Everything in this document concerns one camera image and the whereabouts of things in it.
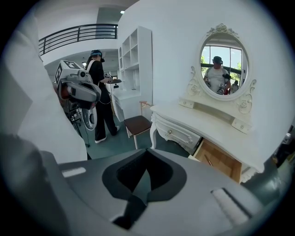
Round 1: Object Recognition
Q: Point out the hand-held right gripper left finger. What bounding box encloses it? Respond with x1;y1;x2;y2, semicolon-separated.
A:
59;148;148;222

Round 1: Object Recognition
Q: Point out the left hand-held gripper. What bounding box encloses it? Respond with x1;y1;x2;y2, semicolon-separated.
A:
54;59;102;110

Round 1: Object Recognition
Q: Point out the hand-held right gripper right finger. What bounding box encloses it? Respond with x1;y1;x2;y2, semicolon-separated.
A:
128;148;266;236

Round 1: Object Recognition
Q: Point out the large white wooden drawer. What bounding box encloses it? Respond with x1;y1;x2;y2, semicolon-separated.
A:
188;137;243;184

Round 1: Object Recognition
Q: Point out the white side drawer gold knob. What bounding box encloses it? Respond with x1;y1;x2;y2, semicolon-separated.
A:
156;115;201;152

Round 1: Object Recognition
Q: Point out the white dressing table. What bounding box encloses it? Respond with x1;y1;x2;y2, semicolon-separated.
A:
149;23;266;185

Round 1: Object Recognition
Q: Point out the black tripod stand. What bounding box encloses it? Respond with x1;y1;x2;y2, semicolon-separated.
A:
68;101;91;148

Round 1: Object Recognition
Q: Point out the white grey round machine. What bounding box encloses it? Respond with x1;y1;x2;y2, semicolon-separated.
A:
81;106;98;132

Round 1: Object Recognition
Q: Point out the person's white shirt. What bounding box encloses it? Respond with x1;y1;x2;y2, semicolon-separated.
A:
0;13;89;163

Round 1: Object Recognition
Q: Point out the black metal railing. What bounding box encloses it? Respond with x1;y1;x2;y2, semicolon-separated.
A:
38;23;118;56

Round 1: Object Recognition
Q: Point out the wooden chair brown seat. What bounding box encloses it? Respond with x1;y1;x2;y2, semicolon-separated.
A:
124;100;153;150

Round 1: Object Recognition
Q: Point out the white bookshelf unit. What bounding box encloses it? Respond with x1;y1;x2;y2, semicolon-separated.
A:
112;25;153;124

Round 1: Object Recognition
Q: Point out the oval white framed mirror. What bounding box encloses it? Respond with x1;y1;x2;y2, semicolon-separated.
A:
185;23;257;115

